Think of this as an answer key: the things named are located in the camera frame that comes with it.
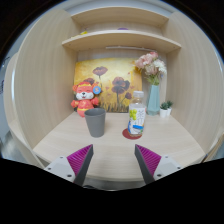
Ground red plush fox toy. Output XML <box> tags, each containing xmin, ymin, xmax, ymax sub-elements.
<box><xmin>71</xmin><ymin>81</ymin><xmax>101</xmax><ymax>117</ymax></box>

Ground teal ribbed vase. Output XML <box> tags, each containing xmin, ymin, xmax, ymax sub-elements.
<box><xmin>147</xmin><ymin>85</ymin><xmax>160</xmax><ymax>116</ymax></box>

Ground pink white flower bouquet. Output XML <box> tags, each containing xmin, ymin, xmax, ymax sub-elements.
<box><xmin>135</xmin><ymin>52</ymin><xmax>167</xmax><ymax>86</ymax></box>

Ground yellow poppy flower painting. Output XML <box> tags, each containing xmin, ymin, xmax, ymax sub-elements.
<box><xmin>74</xmin><ymin>58</ymin><xmax>142</xmax><ymax>113</ymax></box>

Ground small potted succulent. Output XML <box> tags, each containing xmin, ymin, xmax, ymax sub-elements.
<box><xmin>167</xmin><ymin>100</ymin><xmax>173</xmax><ymax>116</ymax></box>
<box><xmin>160</xmin><ymin>102</ymin><xmax>168</xmax><ymax>118</ymax></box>

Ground round red coaster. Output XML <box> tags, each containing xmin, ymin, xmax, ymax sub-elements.
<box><xmin>122</xmin><ymin>128</ymin><xmax>142</xmax><ymax>140</ymax></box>

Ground grey plastic cup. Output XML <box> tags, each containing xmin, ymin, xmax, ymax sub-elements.
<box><xmin>84</xmin><ymin>108</ymin><xmax>106</xmax><ymax>138</ymax></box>

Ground clear water bottle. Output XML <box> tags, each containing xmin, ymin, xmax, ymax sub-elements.
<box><xmin>128</xmin><ymin>91</ymin><xmax>146</xmax><ymax>137</ymax></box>

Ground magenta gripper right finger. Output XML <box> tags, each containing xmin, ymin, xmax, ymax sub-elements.
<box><xmin>135</xmin><ymin>144</ymin><xmax>182</xmax><ymax>184</ymax></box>

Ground wooden shelf board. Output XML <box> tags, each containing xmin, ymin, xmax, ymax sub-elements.
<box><xmin>62</xmin><ymin>30</ymin><xmax>181</xmax><ymax>53</ymax></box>

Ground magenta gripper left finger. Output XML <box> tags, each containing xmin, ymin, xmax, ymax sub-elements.
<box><xmin>45</xmin><ymin>144</ymin><xmax>93</xmax><ymax>186</ymax></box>

